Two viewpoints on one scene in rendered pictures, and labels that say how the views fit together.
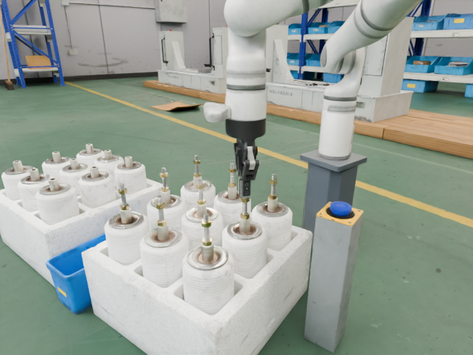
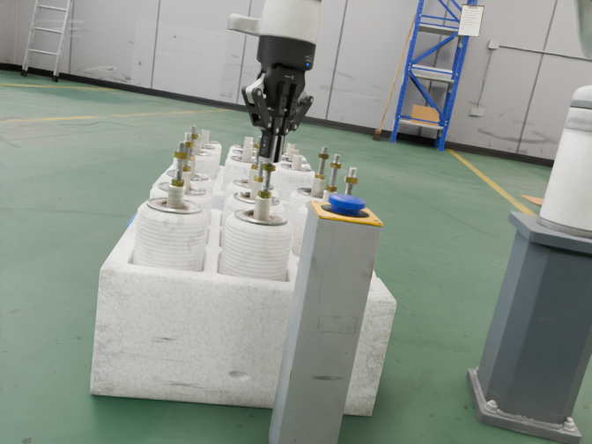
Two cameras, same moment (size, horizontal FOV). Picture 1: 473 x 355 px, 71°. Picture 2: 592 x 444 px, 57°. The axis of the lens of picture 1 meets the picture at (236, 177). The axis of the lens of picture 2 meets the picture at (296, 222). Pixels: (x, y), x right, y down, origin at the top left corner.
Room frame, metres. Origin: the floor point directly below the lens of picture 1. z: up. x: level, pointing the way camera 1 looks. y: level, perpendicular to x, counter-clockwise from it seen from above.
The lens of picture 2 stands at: (0.12, -0.58, 0.44)
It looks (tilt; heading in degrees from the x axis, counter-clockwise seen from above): 14 degrees down; 45
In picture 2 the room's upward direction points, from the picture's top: 10 degrees clockwise
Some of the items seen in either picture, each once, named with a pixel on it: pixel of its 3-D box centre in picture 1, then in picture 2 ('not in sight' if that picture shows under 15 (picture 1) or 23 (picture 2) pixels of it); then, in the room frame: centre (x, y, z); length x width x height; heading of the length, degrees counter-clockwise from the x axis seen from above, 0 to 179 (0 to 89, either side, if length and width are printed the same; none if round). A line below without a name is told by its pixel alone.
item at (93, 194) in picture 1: (100, 203); (240, 197); (0.91, 0.42, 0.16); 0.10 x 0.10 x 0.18
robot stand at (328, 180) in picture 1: (328, 199); (543, 322); (0.96, -0.30, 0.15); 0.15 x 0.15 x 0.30; 38
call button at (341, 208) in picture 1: (340, 210); (345, 206); (0.57, -0.20, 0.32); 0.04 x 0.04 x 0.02
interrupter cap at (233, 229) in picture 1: (244, 229); (261, 218); (0.61, -0.02, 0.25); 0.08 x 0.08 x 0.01
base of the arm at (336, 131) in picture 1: (336, 127); (587, 173); (0.96, -0.30, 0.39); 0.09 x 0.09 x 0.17; 38
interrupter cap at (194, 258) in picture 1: (207, 257); (174, 206); (0.51, 0.05, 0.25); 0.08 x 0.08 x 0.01
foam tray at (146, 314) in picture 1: (204, 272); (242, 292); (0.67, 0.08, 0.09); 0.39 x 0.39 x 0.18; 54
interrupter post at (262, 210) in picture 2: (244, 225); (262, 209); (0.61, -0.02, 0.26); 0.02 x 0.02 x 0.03
